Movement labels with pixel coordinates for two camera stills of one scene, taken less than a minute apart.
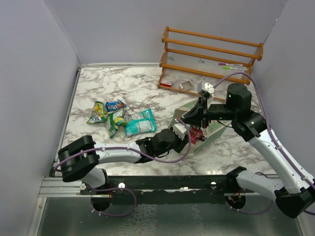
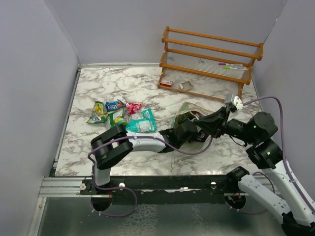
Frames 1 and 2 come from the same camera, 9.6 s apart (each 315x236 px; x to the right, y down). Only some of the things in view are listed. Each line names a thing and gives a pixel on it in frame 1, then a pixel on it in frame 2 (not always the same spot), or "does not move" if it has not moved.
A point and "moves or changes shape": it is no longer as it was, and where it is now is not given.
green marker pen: (230, 68) does not move
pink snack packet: (195, 133) moves or changes shape
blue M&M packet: (110, 106) does not move
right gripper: (197, 115) to (214, 123)
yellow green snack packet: (100, 113) does not move
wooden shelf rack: (223, 65) does not move
